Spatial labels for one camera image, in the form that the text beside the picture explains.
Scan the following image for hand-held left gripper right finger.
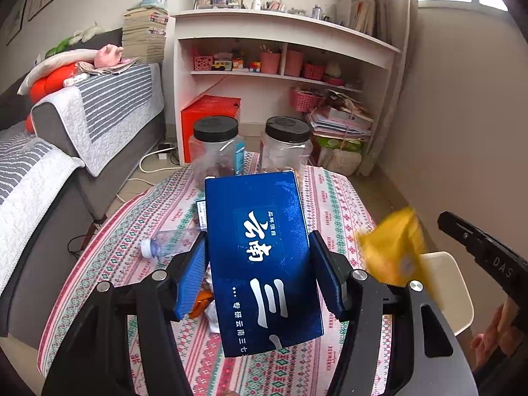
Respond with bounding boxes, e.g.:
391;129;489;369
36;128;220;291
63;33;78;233
309;230;479;396

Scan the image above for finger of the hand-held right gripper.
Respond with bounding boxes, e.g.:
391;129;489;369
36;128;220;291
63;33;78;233
437;211;496;258

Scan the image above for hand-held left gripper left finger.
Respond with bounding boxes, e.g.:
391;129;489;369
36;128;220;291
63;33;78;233
41;231;210;396

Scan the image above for white plastic trash bin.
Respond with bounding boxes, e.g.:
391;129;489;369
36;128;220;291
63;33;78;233
418;251;474;337

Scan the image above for yellow snack packet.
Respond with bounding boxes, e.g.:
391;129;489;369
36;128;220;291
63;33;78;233
355;206;432;289

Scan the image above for dark blue cardboard box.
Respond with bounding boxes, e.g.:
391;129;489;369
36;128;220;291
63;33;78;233
204;170;324;359

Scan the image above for papers on sofa arm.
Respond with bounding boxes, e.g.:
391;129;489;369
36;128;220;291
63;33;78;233
76;58;139;76

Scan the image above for person's right hand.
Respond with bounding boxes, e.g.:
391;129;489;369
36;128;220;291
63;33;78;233
472;297;521;372

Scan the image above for orange peel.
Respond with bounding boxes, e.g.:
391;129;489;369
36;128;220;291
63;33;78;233
189;289;213;319

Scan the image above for crushed clear plastic bottle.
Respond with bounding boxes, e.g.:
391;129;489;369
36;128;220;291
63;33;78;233
140;227;201;261

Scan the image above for small white printed box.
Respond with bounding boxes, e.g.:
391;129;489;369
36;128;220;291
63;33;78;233
194;200;208;230

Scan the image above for white cloth bag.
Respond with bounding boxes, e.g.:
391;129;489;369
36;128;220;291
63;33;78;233
319;146;359;176

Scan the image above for green tissue pack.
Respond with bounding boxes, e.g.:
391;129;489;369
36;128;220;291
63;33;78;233
319;136;364;153

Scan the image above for plastic jar with blue label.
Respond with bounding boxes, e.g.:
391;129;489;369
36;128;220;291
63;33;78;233
189;116;246;182

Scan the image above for clear plastic jar black lid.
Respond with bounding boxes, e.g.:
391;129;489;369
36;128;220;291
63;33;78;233
259;116;313;176

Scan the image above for grey sofa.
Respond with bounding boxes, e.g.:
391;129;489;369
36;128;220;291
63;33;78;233
0;29;168;339

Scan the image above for stack of papers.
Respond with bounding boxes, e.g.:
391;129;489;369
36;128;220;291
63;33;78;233
309;91;374;141

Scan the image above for red cardboard box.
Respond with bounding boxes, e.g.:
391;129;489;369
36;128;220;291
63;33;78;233
181;95;242;165

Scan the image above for pink plastic basket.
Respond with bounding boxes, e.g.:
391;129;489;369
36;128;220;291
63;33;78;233
290;87;324;113

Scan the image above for beige curtain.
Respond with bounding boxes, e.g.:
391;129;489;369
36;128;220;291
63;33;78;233
371;0;419;176

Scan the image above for striped quilted seat cover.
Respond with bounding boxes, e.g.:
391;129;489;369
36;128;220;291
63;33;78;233
0;124;85;289

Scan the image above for striped quilted armrest cover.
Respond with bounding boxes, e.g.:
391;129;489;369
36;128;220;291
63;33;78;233
31;63;163;178

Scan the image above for pink container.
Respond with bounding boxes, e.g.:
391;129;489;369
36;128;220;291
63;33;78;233
285;50;304;77

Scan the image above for pink pen holder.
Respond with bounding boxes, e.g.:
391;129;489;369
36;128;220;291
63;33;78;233
259;51;282;74

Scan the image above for upright books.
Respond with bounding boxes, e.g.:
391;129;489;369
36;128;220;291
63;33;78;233
336;0;377;37

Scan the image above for pink plush toy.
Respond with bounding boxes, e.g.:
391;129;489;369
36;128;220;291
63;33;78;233
94;44;123;68

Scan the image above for orange pillow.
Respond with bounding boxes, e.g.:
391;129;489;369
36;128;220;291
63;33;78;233
27;62;79;133

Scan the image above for white shelf unit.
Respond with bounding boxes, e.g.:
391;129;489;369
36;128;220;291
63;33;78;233
171;0;403;166

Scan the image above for stack of books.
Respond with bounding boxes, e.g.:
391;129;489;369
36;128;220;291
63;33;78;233
121;8;169;64

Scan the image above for white pillow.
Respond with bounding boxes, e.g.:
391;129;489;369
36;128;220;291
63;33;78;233
16;48;100;95

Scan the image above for green plush toy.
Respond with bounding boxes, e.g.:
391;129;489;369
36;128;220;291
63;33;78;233
45;37;73;58

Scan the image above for white plush toy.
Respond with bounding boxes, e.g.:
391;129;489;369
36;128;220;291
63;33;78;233
70;22;104;44

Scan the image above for black cable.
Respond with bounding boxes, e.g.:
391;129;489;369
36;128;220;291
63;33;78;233
67;218;100;256

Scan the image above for white cable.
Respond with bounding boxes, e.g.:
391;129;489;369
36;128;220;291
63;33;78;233
139;150;166;174

